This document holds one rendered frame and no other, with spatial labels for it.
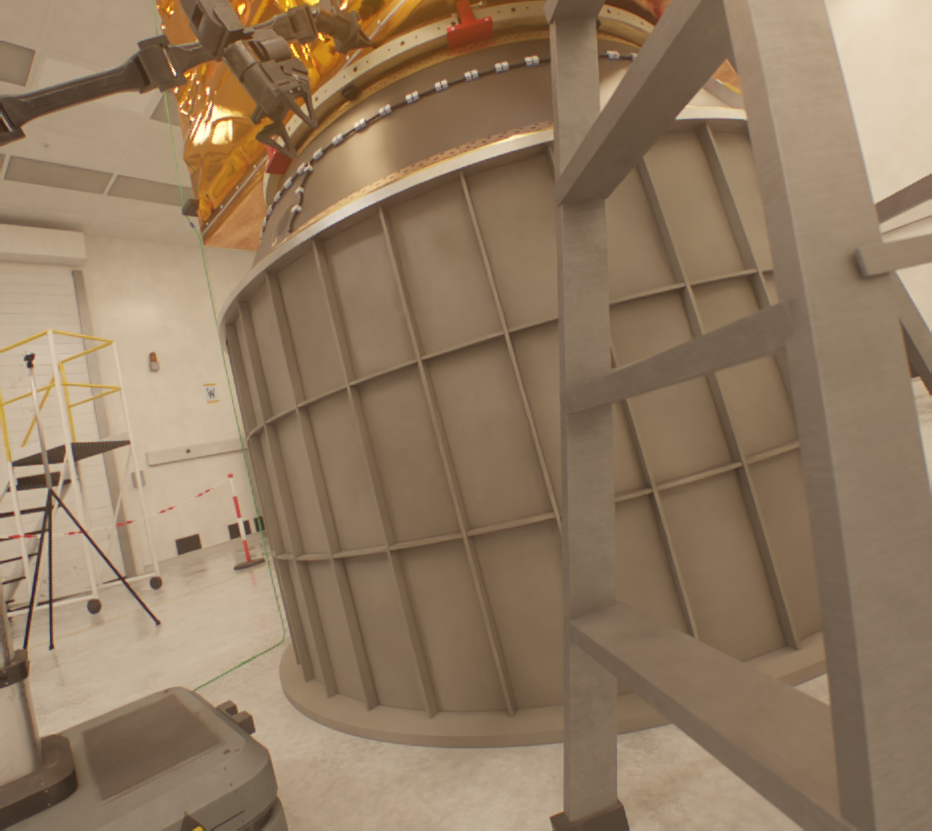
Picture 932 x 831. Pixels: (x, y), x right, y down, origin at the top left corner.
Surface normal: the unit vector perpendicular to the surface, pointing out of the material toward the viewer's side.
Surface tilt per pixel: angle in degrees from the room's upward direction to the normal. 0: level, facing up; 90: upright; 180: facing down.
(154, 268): 90
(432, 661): 90
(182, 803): 45
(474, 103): 62
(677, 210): 90
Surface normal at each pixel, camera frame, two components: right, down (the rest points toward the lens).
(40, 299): 0.72, -0.26
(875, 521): 0.12, -0.21
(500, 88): -0.16, -0.54
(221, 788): 0.25, -0.86
